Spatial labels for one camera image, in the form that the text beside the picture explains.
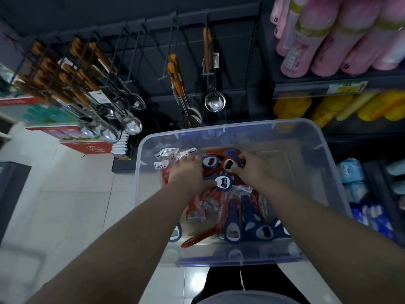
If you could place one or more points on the person's right forearm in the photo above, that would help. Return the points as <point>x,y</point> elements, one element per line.
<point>322,237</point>

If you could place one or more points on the person's left hand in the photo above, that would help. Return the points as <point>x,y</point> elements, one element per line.
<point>186,175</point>

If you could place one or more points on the shelf price label strip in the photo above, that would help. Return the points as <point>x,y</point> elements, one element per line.
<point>346,88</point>

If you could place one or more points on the clear plastic storage bin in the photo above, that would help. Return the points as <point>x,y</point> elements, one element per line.
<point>294,161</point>

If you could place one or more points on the blue bottle opener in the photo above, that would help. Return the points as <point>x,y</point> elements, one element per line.
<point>222,181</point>
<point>209,161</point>

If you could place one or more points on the row of blue-white packets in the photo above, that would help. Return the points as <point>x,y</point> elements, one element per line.
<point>364,199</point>

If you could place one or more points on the person's right thumb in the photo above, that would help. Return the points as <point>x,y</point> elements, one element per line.
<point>232,167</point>

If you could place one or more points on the person's left thumb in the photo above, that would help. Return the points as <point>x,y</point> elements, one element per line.
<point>208,185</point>

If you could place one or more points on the row of pink wrapped rolls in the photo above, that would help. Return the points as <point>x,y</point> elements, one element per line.
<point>335,34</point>

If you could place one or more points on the teal packaged goods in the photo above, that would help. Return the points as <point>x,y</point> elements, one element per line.
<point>50,113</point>

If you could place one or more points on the person's grey shirt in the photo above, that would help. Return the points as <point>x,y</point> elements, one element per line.
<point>250,298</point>

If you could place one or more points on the red bottle opener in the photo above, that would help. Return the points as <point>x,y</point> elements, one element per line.
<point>228,162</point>

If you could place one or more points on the row of yellow packs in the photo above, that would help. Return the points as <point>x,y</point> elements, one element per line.
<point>335,107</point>

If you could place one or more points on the person's left forearm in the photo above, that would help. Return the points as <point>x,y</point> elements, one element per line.
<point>126,240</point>

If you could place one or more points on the pile of packaged bottle openers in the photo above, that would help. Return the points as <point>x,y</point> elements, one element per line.
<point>234,218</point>

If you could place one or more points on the person's black trousers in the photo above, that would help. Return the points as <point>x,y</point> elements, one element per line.
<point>259,278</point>

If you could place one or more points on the person's right hand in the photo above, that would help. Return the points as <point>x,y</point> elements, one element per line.
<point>253,169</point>

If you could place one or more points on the dark metal shelf unit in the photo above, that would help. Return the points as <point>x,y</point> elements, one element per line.
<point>354,136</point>

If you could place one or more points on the red shelf edge sign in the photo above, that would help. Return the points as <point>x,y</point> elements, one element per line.
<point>85,148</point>

